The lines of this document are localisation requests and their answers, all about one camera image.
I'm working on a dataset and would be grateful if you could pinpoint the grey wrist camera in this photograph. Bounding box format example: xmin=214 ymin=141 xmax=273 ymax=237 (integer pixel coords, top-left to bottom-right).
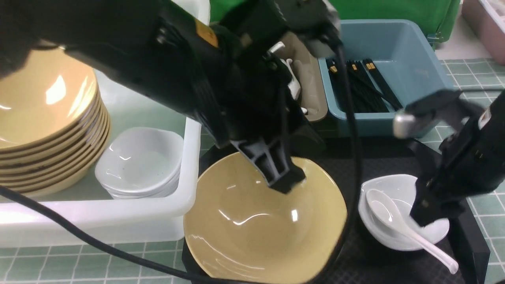
xmin=393 ymin=89 xmax=484 ymax=139

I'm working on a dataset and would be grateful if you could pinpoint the white ceramic soup spoon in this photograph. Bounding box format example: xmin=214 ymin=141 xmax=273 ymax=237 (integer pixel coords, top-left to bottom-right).
xmin=366 ymin=189 xmax=459 ymax=275

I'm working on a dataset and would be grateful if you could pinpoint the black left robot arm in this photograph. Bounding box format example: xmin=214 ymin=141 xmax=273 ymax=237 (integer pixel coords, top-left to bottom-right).
xmin=1 ymin=0 xmax=340 ymax=193

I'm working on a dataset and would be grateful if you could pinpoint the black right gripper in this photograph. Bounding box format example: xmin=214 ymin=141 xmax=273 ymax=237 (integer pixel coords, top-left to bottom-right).
xmin=410 ymin=114 xmax=504 ymax=227

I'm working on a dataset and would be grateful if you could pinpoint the large white plastic tub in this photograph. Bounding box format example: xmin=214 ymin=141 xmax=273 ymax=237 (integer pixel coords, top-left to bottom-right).
xmin=0 ymin=0 xmax=211 ymax=247

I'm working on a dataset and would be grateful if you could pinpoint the brown plastic spoon bin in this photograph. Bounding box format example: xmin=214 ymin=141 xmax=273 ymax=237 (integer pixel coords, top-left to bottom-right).
xmin=273 ymin=33 xmax=328 ymax=142

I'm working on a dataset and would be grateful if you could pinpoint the white square side dish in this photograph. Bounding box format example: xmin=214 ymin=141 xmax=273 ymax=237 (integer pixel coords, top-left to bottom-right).
xmin=358 ymin=174 xmax=450 ymax=251

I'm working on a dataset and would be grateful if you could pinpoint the tan noodle bowl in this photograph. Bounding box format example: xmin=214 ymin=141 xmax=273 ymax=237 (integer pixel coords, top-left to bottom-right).
xmin=183 ymin=153 xmax=348 ymax=284

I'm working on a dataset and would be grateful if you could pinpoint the bundle of black chopsticks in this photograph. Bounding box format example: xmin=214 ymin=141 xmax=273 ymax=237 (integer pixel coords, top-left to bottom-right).
xmin=346 ymin=59 xmax=403 ymax=113

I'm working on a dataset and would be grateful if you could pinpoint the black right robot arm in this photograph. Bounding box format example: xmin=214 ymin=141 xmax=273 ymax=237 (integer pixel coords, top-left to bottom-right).
xmin=404 ymin=89 xmax=505 ymax=227

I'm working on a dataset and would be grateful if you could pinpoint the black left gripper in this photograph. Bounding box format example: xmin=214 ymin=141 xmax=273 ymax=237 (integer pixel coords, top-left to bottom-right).
xmin=196 ymin=0 xmax=340 ymax=194

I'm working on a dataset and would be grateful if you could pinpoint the pile of white spoons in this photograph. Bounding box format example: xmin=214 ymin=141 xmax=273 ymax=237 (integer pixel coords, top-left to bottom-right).
xmin=269 ymin=41 xmax=301 ymax=101

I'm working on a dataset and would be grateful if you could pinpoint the top white stacked dish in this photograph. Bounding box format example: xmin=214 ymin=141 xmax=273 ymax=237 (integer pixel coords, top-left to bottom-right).
xmin=94 ymin=127 xmax=184 ymax=198

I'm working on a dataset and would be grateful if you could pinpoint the pink plastic bin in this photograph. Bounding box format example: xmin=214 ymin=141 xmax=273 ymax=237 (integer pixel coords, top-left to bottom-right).
xmin=462 ymin=0 xmax=505 ymax=66

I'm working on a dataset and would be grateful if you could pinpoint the blue plastic chopstick bin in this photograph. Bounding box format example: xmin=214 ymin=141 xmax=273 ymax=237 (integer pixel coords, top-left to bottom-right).
xmin=318 ymin=19 xmax=454 ymax=137

